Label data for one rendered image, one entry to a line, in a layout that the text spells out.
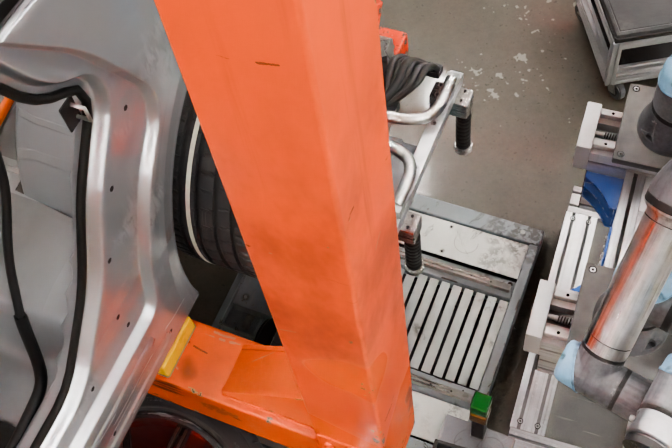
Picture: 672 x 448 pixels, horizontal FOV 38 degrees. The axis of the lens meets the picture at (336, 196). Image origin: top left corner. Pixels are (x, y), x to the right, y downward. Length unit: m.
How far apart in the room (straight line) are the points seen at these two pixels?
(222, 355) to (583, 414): 0.97
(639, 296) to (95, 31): 0.94
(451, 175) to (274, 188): 2.07
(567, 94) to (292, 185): 2.35
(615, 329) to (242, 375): 0.87
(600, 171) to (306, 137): 1.46
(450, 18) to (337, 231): 2.48
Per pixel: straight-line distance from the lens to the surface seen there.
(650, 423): 1.53
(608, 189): 2.37
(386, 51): 2.22
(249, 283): 2.78
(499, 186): 3.15
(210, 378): 2.19
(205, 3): 0.90
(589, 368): 1.64
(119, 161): 1.75
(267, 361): 2.10
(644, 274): 1.57
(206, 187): 1.99
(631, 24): 3.15
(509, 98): 3.36
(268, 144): 1.05
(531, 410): 2.59
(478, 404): 2.13
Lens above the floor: 2.67
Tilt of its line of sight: 58 degrees down
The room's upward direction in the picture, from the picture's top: 11 degrees counter-clockwise
